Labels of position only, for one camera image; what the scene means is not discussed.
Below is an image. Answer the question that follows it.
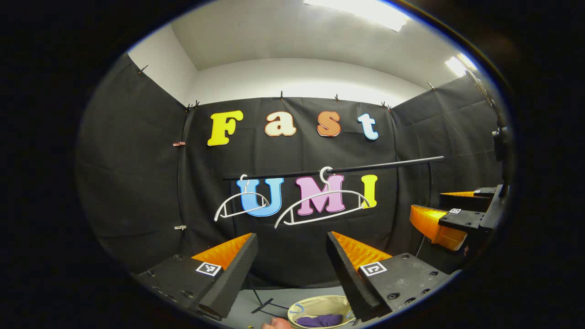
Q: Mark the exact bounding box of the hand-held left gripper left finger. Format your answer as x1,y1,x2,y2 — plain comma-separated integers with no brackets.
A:
133,233,259,320

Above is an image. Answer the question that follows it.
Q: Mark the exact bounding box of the purple shirt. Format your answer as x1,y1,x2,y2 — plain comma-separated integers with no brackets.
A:
296,313,344,328

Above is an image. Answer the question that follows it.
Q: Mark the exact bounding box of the black clothes rack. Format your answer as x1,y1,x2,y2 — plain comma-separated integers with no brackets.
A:
223,156,445,316

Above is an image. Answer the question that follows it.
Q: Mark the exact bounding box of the black backdrop cloth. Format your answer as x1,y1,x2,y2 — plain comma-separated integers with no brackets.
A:
75,53,508,288

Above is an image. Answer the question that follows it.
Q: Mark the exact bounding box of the cream laundry hamper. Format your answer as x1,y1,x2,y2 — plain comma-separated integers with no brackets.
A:
287,295,357,329

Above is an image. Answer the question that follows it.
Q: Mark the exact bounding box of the large ceiling light panel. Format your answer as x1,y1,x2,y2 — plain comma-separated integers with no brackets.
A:
304,0,410,32

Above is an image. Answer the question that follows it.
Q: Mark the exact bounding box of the white clothes hanger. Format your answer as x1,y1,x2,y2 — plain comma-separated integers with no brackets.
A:
274,166,372,229
214,175,270,223

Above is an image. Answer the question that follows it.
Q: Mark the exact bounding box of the small ceiling light panel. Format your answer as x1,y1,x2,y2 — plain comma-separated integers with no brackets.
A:
446,54,476,77

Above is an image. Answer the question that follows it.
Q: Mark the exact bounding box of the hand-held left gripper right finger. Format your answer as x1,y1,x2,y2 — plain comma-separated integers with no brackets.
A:
326,231,451,323

